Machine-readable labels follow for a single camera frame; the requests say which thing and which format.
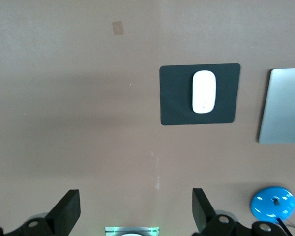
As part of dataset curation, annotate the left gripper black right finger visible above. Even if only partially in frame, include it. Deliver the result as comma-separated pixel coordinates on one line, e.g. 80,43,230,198
192,188,253,236

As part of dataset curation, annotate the black lamp power cable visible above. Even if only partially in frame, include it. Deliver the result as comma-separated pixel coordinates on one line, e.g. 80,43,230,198
276,217,294,236

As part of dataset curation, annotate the silver closed laptop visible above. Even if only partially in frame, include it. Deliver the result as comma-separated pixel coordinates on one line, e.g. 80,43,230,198
258,68,295,145

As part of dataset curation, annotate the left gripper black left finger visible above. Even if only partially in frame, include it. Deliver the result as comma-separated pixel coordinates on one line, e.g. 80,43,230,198
4,189,82,236

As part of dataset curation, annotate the blue desk lamp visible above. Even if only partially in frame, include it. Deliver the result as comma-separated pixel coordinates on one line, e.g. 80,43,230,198
250,186,295,223

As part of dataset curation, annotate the white computer mouse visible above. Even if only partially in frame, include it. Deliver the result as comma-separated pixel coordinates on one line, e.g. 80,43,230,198
192,70,217,114

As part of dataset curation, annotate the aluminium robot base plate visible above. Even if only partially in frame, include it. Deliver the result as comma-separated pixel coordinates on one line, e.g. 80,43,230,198
105,226,160,236

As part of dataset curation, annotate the small brown tape patch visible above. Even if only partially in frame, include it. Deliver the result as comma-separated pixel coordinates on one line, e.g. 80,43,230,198
112,21,125,36

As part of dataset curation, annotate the black square mouse pad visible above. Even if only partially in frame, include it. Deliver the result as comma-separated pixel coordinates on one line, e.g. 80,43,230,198
159,63,241,126

